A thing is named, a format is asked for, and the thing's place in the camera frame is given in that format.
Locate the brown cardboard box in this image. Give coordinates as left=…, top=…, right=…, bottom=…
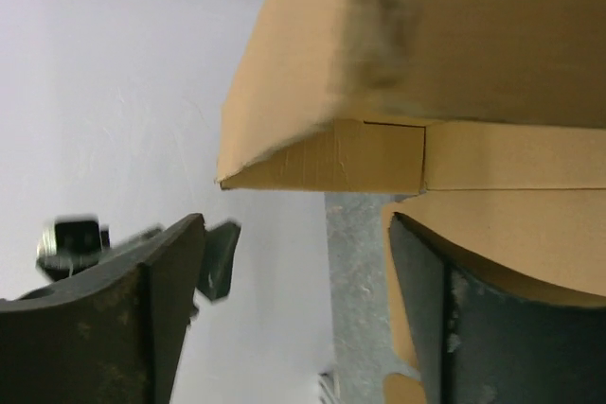
left=212, top=0, right=606, bottom=404

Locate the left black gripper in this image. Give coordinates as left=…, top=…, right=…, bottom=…
left=36, top=215, right=241, bottom=303

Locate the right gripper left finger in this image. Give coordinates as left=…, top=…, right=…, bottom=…
left=1, top=214, right=205, bottom=403

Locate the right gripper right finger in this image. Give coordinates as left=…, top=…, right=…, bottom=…
left=388, top=214, right=605, bottom=403

